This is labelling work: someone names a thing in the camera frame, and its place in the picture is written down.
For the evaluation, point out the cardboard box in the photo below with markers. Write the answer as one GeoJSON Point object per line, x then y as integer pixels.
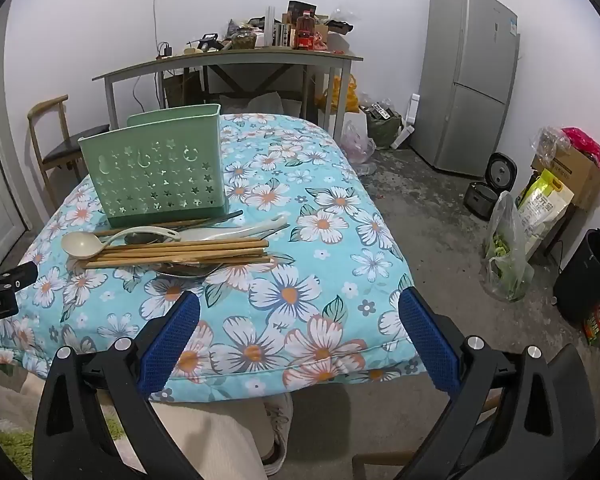
{"type": "Point", "coordinates": [580, 175]}

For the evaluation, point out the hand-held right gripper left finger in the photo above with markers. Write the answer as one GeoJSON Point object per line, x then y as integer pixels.
{"type": "Point", "coordinates": [172, 340]}

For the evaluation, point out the pink translucent plastic bag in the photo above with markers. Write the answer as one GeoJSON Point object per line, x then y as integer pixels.
{"type": "Point", "coordinates": [357, 142]}

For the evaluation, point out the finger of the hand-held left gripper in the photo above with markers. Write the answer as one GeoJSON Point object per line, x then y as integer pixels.
{"type": "Point", "coordinates": [17, 274]}

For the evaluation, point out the metal spoon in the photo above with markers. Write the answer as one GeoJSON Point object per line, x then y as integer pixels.
{"type": "Point", "coordinates": [185, 271]}
{"type": "Point", "coordinates": [147, 238]}

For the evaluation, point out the glass jar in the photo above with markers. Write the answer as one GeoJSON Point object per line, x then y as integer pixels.
{"type": "Point", "coordinates": [243, 39]}

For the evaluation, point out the person's leg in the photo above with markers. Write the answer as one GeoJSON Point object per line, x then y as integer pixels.
{"type": "Point", "coordinates": [205, 440]}

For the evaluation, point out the green bag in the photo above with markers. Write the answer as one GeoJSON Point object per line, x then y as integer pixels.
{"type": "Point", "coordinates": [385, 130]}

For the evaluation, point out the white door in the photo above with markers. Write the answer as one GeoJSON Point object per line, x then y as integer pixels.
{"type": "Point", "coordinates": [0, 185]}

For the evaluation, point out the grey wooden table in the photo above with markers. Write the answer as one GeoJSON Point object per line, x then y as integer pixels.
{"type": "Point", "coordinates": [230, 55]}

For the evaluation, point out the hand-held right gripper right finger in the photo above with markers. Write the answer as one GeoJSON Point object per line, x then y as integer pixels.
{"type": "Point", "coordinates": [425, 340]}

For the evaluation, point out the white rice paddle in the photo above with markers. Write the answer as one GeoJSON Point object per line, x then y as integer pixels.
{"type": "Point", "coordinates": [220, 234]}

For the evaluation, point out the person's white shoe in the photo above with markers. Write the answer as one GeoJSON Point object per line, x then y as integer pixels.
{"type": "Point", "coordinates": [280, 425]}

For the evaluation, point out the bundle of wooden chopsticks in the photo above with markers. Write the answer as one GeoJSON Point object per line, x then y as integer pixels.
{"type": "Point", "coordinates": [180, 250]}

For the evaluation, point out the blue floral blanket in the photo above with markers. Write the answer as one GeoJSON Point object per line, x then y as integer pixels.
{"type": "Point", "coordinates": [305, 270]}

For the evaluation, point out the green rug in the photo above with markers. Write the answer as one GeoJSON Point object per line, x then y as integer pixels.
{"type": "Point", "coordinates": [10, 447]}

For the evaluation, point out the white fuzzy cloth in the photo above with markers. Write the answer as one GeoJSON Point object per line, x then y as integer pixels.
{"type": "Point", "coordinates": [10, 400]}

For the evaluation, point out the clear bag with greens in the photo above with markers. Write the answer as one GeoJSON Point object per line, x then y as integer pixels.
{"type": "Point", "coordinates": [505, 260]}

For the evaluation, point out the yellow plastic bag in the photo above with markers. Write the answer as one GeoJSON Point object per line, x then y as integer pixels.
{"type": "Point", "coordinates": [347, 97]}

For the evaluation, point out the silver fridge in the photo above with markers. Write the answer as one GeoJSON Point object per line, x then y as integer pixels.
{"type": "Point", "coordinates": [460, 85]}

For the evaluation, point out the green plastic utensil holder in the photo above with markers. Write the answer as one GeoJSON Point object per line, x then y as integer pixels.
{"type": "Point", "coordinates": [155, 180]}

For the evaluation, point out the black rice cooker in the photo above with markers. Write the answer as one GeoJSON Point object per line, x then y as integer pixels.
{"type": "Point", "coordinates": [500, 172]}

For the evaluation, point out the wooden chair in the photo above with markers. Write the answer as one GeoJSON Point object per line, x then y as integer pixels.
{"type": "Point", "coordinates": [75, 147]}

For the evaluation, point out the black bin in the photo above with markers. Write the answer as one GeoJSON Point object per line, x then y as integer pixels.
{"type": "Point", "coordinates": [590, 270]}

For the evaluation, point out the clear plastic bag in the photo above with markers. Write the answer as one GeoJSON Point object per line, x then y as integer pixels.
{"type": "Point", "coordinates": [550, 140]}

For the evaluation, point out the yellow white rice bag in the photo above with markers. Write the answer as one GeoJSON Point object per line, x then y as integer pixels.
{"type": "Point", "coordinates": [545, 205]}

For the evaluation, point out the beige plastic soup spoon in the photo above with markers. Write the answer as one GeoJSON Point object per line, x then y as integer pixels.
{"type": "Point", "coordinates": [80, 245]}

